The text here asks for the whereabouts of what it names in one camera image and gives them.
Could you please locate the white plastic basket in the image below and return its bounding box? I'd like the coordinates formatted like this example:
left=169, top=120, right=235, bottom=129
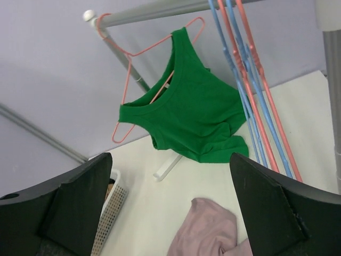
left=91, top=169, right=128, bottom=255

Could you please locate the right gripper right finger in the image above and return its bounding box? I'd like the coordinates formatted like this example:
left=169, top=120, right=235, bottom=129
left=230, top=153, right=340, bottom=255

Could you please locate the clothes rack metal white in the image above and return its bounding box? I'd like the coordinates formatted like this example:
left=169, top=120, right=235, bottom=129
left=82, top=0, right=341, bottom=195

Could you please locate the blue hanger of brown top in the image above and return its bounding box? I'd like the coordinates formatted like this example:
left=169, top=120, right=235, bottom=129
left=218, top=1, right=302, bottom=181

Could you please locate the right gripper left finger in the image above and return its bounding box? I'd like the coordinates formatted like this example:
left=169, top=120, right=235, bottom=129
left=1, top=153, right=112, bottom=255

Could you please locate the green tank top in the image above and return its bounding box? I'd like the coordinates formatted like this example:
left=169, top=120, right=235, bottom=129
left=119, top=28, right=249, bottom=163

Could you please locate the pink hanger of black top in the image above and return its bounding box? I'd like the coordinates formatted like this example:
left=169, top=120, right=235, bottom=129
left=236, top=0, right=303, bottom=182

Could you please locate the pink tank top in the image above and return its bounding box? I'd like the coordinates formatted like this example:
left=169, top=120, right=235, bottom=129
left=167, top=198, right=253, bottom=255

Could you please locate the brown tank top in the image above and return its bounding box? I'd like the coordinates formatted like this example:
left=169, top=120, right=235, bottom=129
left=104, top=178, right=115, bottom=201

